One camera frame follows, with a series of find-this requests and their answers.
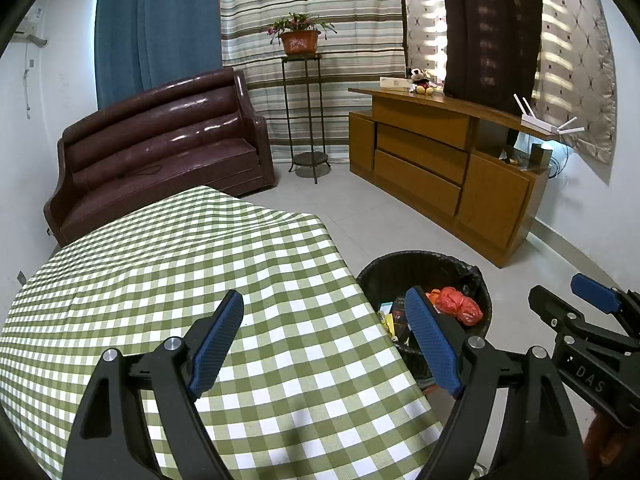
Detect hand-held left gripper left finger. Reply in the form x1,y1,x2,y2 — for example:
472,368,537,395
61,289,246,480

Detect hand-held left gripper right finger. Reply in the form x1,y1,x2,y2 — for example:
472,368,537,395
403,286,586,480

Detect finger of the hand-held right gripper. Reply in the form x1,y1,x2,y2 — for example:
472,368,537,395
528,284,640,357
571,272,640,347

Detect black carton box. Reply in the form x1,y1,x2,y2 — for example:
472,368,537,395
391,296,416,341

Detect red plastic bag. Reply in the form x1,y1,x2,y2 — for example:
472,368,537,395
425,286,485,328

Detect bin with black liner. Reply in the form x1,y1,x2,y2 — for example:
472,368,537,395
356,251,493,381

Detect green checkered tablecloth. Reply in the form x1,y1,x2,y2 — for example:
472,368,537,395
0,185,446,480

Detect wooden cabinet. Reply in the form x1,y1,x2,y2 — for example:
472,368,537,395
347,86,551,268

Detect white router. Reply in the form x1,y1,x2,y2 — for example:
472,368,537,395
513,94,583,136

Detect brown leather sofa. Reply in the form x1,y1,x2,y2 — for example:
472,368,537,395
44,67,277,248

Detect black metal plant stand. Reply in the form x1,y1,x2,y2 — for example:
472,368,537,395
280,54,332,184

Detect beige diamond patterned curtain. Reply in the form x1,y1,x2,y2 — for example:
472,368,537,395
401,0,617,166

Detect plush toy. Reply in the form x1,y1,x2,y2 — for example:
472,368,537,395
406,66,437,97

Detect dark curtain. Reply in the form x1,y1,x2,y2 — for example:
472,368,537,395
440,0,545,116

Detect potted plant orange pot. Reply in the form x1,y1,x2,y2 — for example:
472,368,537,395
266,12,337,57

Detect blue curtain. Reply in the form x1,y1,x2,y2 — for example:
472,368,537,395
95,0,223,111

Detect striped curtain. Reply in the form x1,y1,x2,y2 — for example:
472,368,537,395
218,0,407,153

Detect white air conditioner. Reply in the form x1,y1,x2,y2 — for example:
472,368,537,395
12,7,48,48

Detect cables behind cabinet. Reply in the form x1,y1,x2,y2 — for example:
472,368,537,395
547,152,573,183

